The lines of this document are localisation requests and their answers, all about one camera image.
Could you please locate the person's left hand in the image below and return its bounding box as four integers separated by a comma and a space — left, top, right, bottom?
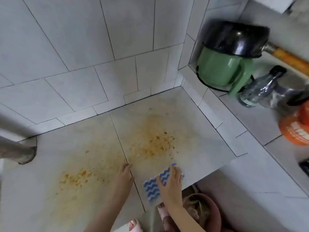
113, 163, 135, 193

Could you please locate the person's right hand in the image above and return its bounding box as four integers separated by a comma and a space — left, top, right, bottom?
156, 166, 183, 210

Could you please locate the blue white wavy cloth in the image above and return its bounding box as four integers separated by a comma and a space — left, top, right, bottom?
144, 163, 185, 203

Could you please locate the person's left forearm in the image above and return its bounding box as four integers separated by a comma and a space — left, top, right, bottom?
83, 190, 131, 232

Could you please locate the person's right pink slipper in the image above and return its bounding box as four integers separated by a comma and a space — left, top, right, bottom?
157, 203, 172, 224

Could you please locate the person's pink slipper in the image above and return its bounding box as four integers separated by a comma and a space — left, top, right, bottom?
157, 203, 172, 224
128, 219, 141, 232

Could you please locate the person's left pink slipper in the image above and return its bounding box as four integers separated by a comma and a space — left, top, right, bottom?
128, 219, 141, 232

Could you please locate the pink trash bin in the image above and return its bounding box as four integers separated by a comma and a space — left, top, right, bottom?
182, 193, 221, 232

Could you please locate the rusty grey metal pipe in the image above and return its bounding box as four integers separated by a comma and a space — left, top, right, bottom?
0, 111, 37, 165

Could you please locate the green enamel pot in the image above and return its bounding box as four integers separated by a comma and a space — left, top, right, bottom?
195, 45, 255, 97

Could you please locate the clear plastic bottle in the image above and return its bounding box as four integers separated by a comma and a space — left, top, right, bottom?
238, 66, 287, 108

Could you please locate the orange plastic jar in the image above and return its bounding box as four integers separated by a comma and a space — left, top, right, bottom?
278, 100, 309, 146

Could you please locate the grey metal container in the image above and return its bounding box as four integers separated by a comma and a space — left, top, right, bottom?
270, 74, 309, 116

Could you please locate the black saucepan with wooden handle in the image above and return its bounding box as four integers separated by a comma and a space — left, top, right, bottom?
202, 19, 309, 76

